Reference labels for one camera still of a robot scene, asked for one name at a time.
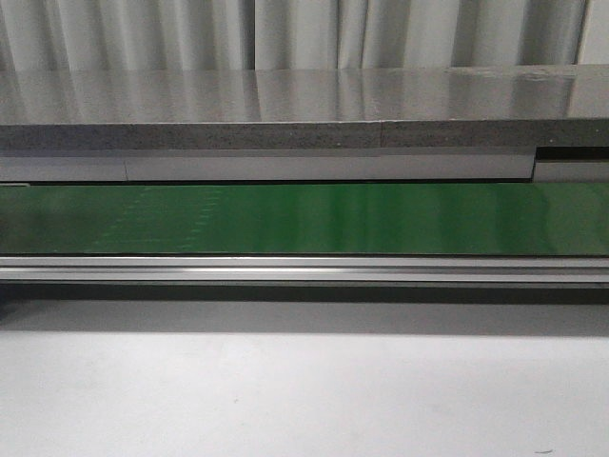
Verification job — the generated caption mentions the green conveyor belt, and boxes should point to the green conveyor belt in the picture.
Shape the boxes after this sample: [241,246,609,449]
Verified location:
[1,183,608,256]

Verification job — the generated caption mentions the grey granite counter slab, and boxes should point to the grey granite counter slab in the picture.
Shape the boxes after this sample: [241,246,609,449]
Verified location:
[1,65,608,150]

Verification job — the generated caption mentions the grey cabinet front panel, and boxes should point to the grey cabinet front panel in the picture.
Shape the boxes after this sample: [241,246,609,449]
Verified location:
[1,147,608,183]

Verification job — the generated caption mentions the white pleated curtain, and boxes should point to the white pleated curtain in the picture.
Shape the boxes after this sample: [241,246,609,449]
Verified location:
[1,0,608,71]

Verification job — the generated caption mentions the aluminium conveyor frame rail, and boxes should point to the aluminium conveyor frame rail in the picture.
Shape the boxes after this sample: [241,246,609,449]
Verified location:
[1,255,608,287]

